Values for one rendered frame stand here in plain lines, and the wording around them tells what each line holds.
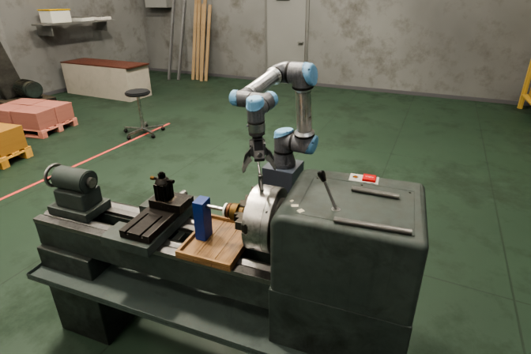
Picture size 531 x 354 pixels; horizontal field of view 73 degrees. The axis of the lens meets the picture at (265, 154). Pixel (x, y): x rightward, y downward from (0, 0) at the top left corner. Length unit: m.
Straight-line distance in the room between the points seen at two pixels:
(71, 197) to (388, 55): 7.50
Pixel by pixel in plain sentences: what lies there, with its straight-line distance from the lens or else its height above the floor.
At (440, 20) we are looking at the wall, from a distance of 8.61.
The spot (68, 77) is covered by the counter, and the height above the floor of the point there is 0.37.
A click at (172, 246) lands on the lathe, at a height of 0.85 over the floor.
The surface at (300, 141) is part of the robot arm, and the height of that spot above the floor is 1.30.
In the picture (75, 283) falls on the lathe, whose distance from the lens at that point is 2.47.
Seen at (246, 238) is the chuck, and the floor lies 1.06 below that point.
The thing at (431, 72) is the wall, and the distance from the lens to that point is 8.73.
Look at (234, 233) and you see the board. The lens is 1.99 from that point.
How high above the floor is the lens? 2.05
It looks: 24 degrees down
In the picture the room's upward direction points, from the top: 1 degrees counter-clockwise
